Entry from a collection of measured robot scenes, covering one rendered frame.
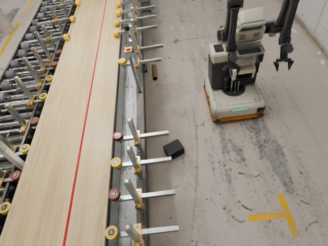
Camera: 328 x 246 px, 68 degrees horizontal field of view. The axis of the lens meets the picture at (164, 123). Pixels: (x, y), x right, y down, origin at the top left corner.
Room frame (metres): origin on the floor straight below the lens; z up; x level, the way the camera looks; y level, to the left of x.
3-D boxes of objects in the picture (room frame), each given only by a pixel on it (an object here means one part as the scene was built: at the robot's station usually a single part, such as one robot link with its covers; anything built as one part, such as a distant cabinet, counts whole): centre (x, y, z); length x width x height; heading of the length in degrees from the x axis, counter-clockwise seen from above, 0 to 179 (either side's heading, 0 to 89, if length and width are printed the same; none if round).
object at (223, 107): (2.11, -0.92, 0.16); 0.67 x 0.64 x 0.25; 175
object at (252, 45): (1.82, -0.90, 0.99); 0.28 x 0.16 x 0.22; 85
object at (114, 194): (0.75, 0.44, 0.85); 0.08 x 0.08 x 0.11
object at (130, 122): (1.20, 0.24, 0.88); 0.04 x 0.04 x 0.48; 85
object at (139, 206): (0.72, 0.29, 0.81); 0.14 x 0.06 x 0.05; 175
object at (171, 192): (0.74, 0.24, 0.80); 0.43 x 0.03 x 0.04; 85
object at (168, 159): (0.99, 0.22, 0.84); 0.43 x 0.03 x 0.04; 85
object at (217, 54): (2.20, -0.93, 0.59); 0.55 x 0.34 x 0.83; 85
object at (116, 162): (1.00, 0.41, 0.85); 0.08 x 0.08 x 0.11
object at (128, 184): (0.70, 0.29, 0.90); 0.04 x 0.04 x 0.48; 85
